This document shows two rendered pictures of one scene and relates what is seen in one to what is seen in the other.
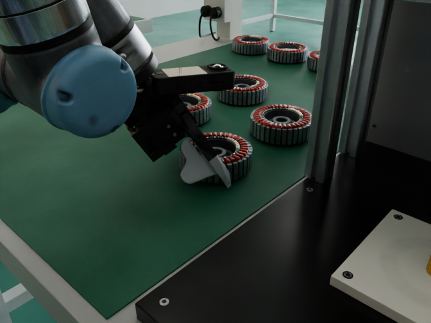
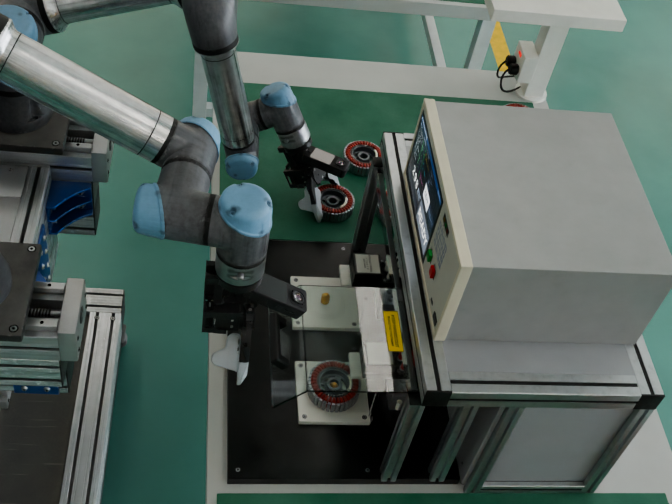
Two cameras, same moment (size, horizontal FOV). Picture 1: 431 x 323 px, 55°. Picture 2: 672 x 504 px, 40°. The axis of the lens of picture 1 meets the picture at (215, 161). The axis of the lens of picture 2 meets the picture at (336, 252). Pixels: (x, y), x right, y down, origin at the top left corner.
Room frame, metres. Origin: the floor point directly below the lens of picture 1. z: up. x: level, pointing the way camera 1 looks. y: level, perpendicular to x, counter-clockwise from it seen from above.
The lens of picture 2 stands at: (-0.83, -0.98, 2.42)
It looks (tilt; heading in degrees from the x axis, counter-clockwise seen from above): 47 degrees down; 34
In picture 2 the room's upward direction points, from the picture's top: 12 degrees clockwise
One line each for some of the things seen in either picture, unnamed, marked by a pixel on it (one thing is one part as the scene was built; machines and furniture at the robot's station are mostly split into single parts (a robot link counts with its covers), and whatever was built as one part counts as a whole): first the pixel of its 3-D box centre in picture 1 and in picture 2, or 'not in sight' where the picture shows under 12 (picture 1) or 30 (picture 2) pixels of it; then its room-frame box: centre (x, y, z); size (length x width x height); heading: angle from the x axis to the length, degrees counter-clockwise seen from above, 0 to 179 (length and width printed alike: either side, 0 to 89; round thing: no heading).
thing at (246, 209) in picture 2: not in sight; (242, 224); (-0.15, -0.35, 1.45); 0.09 x 0.08 x 0.11; 128
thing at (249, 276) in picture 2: not in sight; (240, 262); (-0.15, -0.36, 1.37); 0.08 x 0.08 x 0.05
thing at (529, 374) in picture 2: not in sight; (506, 257); (0.46, -0.52, 1.09); 0.68 x 0.44 x 0.05; 48
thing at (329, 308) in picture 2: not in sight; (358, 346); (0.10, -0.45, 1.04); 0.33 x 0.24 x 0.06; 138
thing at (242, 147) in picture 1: (215, 156); (332, 202); (0.56, 0.00, 0.77); 0.11 x 0.11 x 0.04
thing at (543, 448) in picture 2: not in sight; (553, 447); (0.30, -0.82, 0.91); 0.28 x 0.03 x 0.32; 138
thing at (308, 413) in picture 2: not in sight; (332, 392); (0.14, -0.40, 0.78); 0.15 x 0.15 x 0.01; 48
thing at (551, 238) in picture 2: not in sight; (527, 219); (0.45, -0.53, 1.22); 0.44 x 0.39 x 0.20; 48
